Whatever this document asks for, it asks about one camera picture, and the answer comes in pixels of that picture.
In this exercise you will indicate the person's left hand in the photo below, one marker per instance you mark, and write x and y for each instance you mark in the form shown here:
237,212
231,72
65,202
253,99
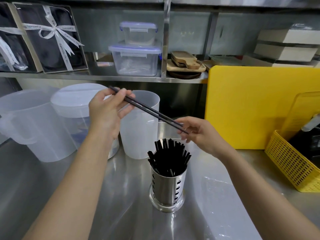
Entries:
103,114

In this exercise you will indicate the person's right hand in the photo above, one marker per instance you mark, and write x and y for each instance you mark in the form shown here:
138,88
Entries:
203,137

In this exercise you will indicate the person's left middle finger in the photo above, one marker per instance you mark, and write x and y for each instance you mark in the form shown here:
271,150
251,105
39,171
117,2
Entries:
130,101

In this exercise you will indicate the person's left thumb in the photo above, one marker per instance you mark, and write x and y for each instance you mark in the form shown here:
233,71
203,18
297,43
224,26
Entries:
107,91

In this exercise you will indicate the person's right thumb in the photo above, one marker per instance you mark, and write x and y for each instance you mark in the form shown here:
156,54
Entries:
186,120

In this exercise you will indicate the slim black chopstick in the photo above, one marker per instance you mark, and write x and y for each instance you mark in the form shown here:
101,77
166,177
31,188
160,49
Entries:
160,116
147,111

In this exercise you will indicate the person's right forearm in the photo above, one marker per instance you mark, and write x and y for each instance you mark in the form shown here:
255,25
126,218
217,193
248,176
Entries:
260,194

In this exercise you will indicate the person's left forearm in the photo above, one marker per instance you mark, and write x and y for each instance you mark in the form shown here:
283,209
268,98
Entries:
75,187

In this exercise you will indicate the stainless steel shelf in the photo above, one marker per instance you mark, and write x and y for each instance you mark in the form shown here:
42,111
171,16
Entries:
100,77

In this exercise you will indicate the clear container with white lid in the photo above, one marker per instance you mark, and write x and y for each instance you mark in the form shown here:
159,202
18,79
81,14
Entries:
72,102

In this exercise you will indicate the tall clear plastic jug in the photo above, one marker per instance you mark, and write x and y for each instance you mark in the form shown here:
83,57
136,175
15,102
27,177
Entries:
138,137

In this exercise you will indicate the bundle of black chopsticks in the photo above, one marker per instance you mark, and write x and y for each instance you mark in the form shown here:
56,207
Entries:
168,157

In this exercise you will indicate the large clear blue-clip storage box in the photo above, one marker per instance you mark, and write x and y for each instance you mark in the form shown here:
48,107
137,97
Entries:
135,61

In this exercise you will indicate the dark round plate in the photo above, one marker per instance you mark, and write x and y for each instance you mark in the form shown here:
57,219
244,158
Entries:
185,74

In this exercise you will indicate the wooden serving tray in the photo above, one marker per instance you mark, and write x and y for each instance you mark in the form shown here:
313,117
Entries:
175,67

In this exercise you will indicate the yellow cutting board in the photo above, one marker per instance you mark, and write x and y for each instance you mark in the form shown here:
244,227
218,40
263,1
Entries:
245,104

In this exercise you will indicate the small wooden serving board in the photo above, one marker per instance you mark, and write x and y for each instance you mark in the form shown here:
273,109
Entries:
183,58

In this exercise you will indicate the small clear blue-clip storage box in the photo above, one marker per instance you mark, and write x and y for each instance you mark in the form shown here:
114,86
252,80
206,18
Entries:
138,34

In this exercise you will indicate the black gift box white ribbon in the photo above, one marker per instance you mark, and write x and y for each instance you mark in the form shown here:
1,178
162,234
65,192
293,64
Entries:
53,47
12,49

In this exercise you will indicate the perforated steel chopstick holder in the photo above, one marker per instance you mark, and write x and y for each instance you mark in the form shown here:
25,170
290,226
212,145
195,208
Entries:
168,189

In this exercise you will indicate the translucent yellow plastic lid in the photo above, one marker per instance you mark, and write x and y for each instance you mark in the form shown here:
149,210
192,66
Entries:
298,112

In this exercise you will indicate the yellow plastic basket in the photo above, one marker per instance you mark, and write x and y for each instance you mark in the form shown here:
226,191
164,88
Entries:
290,164

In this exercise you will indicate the black bottle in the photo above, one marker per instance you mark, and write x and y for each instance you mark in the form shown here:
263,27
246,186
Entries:
306,144

